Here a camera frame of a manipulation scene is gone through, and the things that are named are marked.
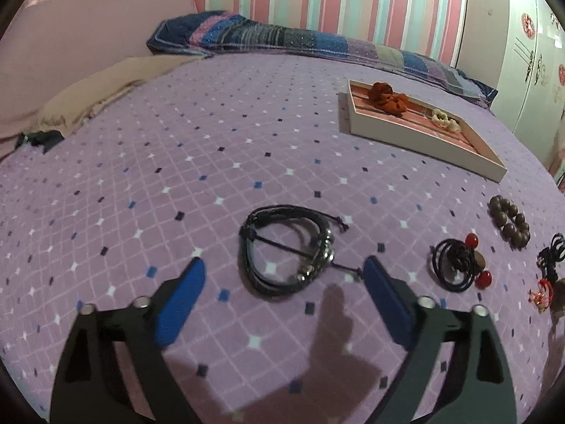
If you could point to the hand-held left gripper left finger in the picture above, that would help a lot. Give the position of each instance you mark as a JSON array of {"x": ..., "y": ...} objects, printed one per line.
[{"x": 181, "y": 300}]

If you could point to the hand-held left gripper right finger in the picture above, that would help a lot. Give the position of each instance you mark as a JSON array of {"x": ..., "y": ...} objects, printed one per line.
[{"x": 388, "y": 300}]

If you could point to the white jewelry tray pink lining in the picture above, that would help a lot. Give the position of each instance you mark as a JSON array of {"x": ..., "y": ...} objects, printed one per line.
[{"x": 397, "y": 134}]

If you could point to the black scrunchie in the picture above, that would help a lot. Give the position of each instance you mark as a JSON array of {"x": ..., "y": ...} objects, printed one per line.
[{"x": 554, "y": 256}]

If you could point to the purple checked bedsheet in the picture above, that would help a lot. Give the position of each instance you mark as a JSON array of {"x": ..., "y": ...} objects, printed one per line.
[{"x": 176, "y": 163}]

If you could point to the cream scrunchie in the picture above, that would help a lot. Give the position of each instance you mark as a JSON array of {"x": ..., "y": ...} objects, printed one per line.
[{"x": 441, "y": 118}]

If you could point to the red scrunchie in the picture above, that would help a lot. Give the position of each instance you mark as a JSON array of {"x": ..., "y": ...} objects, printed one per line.
[{"x": 388, "y": 101}]

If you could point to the dark cloth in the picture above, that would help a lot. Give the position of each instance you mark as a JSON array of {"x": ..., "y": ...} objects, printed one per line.
[{"x": 44, "y": 139}]

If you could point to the beige cloth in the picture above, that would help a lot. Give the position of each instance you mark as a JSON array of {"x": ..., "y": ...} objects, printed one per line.
[{"x": 110, "y": 84}]

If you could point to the white wardrobe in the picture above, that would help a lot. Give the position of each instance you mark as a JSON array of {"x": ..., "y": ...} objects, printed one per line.
[{"x": 516, "y": 75}]

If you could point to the blue purple patchwork pillow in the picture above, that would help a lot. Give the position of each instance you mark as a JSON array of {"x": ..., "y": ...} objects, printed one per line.
[{"x": 265, "y": 35}]

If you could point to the pink headboard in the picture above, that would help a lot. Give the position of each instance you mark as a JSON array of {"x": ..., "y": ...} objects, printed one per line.
[{"x": 88, "y": 31}]

